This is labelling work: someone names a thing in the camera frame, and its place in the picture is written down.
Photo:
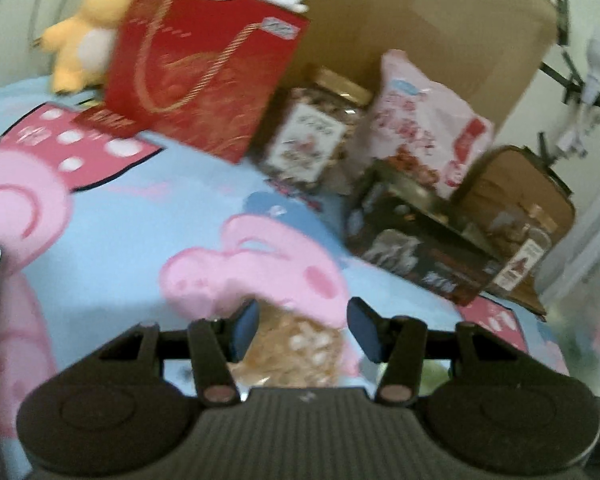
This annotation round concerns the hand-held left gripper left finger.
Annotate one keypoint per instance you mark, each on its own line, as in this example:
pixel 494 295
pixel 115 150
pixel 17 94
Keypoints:
pixel 245 330

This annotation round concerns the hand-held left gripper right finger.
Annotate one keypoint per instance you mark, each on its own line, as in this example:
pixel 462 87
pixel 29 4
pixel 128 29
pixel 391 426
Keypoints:
pixel 365 330

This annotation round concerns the tan clear snack packet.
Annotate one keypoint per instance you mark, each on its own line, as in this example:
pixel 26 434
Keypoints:
pixel 290 345

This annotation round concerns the metal tin with dark sides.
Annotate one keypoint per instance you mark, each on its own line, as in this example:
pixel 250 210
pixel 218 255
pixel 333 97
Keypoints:
pixel 405 250

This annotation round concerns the blue printed blanket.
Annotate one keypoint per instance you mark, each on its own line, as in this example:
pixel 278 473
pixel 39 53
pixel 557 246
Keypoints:
pixel 130 235

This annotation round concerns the snack jar with yellow lid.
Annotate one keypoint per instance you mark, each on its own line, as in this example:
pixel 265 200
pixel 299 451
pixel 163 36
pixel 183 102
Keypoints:
pixel 525 255

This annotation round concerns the nut jar with gold lid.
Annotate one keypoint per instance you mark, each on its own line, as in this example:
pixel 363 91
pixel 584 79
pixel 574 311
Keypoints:
pixel 305 135

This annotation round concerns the brown fabric bag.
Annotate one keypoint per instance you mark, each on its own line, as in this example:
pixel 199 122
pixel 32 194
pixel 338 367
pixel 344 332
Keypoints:
pixel 510 185

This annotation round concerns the translucent storage box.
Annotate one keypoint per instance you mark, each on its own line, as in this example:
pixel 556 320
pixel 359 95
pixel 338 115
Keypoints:
pixel 585 310

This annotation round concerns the pink snack bag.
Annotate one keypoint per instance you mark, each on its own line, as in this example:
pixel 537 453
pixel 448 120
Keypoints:
pixel 420 110

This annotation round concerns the red gift bag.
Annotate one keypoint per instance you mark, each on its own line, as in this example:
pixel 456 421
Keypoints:
pixel 195 70

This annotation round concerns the large cardboard box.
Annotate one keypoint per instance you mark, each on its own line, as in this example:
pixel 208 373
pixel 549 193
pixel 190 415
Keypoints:
pixel 430 20

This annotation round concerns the yellow plush toy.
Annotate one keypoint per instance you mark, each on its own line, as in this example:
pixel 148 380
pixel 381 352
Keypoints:
pixel 87 35

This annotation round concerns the white and black stand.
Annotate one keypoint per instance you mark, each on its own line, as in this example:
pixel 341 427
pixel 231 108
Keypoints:
pixel 597 60

